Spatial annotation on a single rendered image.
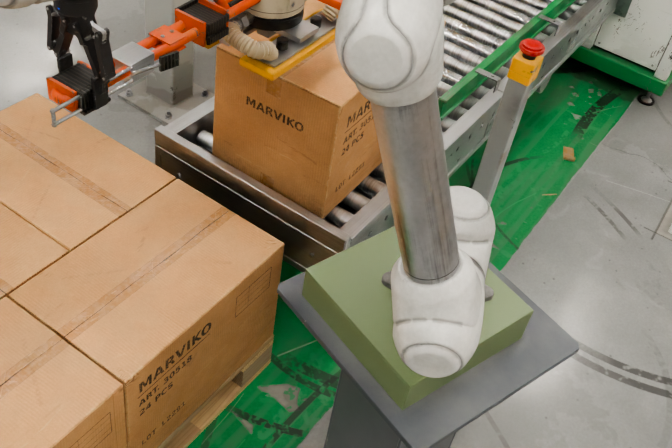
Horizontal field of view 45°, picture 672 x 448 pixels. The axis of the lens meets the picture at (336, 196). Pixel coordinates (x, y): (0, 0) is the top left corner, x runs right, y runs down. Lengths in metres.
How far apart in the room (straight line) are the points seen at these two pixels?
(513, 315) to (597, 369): 1.18
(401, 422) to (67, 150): 1.34
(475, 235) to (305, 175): 0.79
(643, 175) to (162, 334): 2.47
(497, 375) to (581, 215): 1.77
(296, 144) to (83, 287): 0.66
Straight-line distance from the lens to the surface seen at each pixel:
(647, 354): 3.07
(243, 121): 2.29
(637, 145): 4.03
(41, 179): 2.43
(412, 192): 1.27
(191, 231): 2.25
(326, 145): 2.14
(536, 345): 1.89
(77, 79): 1.61
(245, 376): 2.53
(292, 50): 1.96
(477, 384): 1.77
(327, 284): 1.75
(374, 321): 1.70
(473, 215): 1.57
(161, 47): 1.72
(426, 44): 1.09
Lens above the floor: 2.13
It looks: 41 degrees down
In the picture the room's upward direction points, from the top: 10 degrees clockwise
